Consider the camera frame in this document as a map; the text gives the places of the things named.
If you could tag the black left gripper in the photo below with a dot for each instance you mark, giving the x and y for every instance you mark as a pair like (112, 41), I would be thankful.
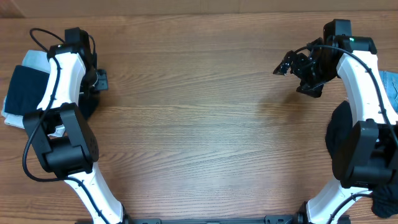
(103, 84)

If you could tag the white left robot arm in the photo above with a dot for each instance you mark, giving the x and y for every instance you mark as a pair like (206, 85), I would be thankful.
(61, 137)

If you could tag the black t-shirt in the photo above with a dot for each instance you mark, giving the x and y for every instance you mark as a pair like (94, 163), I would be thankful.
(27, 88)

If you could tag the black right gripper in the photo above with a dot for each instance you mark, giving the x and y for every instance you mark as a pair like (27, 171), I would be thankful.
(306, 71)

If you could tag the folded light blue jeans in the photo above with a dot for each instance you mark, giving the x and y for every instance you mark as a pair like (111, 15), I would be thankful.
(37, 60)

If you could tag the blue denim jeans pile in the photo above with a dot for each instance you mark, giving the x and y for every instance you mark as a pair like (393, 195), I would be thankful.
(390, 83)

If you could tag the black garment in pile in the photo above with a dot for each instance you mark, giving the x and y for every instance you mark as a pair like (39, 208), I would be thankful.
(338, 129)

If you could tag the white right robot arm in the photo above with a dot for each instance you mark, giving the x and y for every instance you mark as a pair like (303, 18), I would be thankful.
(364, 160)

